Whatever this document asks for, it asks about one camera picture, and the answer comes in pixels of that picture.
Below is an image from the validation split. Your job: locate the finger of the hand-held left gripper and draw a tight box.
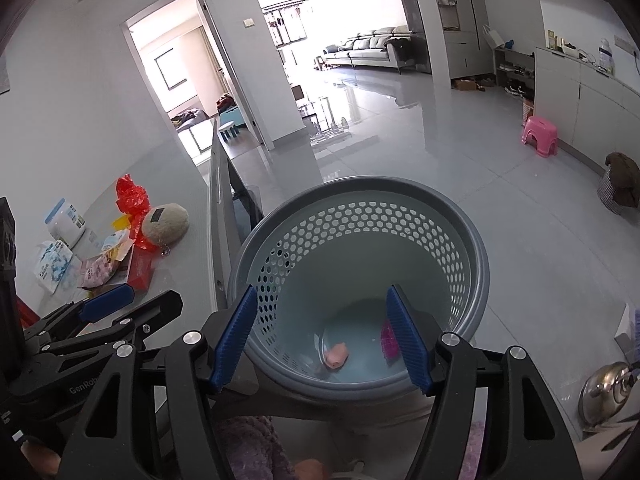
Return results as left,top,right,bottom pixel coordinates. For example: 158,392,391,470
17,284,137,348
10,290,184,411

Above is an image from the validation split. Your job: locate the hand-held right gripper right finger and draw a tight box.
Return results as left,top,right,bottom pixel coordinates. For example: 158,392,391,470
385,284,586,480

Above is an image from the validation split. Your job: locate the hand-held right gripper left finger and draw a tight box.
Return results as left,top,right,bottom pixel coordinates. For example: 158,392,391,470
57,285,258,480

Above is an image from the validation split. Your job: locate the light blue mask packet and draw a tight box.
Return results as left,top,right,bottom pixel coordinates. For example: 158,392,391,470
100,230,134,262

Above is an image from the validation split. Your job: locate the grey perforated plastic basket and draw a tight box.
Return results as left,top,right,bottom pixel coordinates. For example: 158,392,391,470
227,176,491,402

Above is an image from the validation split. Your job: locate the person's left hand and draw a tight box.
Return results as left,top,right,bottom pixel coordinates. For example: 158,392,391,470
21,439,63,480

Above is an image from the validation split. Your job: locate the magenta plastic item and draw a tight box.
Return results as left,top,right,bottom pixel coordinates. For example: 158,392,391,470
381,322,401,361

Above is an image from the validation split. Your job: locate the pink patterned packet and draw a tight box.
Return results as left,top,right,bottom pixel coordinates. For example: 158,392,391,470
79,252,126,291

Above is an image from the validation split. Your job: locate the red flat box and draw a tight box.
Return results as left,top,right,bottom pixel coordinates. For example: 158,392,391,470
125,247,155,291

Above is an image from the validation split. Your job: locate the white blue tissue pack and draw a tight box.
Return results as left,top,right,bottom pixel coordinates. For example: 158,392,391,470
34,240,83,294

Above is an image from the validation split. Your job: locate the pink crumpled wrapper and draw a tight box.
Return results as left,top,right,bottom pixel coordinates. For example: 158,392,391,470
322,341,350,369

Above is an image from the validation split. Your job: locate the white jar with blue lid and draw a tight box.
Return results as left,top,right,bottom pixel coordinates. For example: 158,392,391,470
44,197,94,251

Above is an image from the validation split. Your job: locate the beige plush toy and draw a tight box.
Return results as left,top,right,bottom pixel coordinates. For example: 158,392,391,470
141,202,190,257

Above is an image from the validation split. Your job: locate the purple fuzzy clothing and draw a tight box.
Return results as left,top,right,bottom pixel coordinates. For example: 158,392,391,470
212,415,293,480

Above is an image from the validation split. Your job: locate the red plastic bag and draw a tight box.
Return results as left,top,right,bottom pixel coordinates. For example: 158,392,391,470
115,174,155,252

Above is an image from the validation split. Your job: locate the bed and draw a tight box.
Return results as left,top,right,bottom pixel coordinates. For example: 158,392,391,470
170,109,208,133

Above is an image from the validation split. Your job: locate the steel pot lid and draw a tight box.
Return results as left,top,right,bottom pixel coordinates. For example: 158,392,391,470
577,360,640,432

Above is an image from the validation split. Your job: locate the white box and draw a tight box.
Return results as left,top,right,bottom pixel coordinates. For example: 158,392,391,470
615,302,640,357

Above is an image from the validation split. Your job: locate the pink plastic stool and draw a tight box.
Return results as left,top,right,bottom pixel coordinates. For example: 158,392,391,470
521,115,559,158

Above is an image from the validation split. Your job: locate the brown cloth on basket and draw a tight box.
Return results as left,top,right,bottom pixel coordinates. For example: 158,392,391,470
597,162,640,217

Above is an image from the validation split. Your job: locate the shoe rack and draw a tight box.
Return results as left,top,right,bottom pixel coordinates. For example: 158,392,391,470
492,45,537,99

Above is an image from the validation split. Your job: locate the grey sofa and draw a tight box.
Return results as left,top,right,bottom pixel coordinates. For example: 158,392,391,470
322,25,416,72

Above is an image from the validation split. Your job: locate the white sideboard cabinet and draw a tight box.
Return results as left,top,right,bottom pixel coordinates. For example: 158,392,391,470
534,46,640,173

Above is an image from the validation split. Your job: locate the white display cabinet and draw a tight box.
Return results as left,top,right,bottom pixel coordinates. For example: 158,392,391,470
425,0,493,85

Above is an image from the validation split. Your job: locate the clear water bottle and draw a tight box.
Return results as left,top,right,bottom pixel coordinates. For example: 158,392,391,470
597,37,616,77

